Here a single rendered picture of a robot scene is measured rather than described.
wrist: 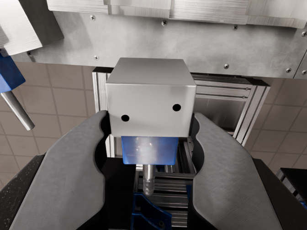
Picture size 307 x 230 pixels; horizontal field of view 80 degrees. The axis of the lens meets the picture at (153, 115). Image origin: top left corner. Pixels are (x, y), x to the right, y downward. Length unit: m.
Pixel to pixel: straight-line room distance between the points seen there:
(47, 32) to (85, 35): 0.05
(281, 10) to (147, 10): 0.12
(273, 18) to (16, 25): 0.23
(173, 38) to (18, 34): 0.17
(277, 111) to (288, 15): 1.27
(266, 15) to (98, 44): 0.19
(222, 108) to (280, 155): 0.84
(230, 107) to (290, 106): 0.54
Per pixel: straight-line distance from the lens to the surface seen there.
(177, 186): 0.54
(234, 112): 1.07
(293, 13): 0.22
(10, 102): 0.27
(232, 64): 0.28
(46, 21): 0.26
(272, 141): 1.62
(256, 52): 0.29
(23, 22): 0.23
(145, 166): 0.17
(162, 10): 0.18
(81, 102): 1.27
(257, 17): 0.20
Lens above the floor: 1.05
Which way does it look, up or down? 59 degrees down
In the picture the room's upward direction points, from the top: 180 degrees clockwise
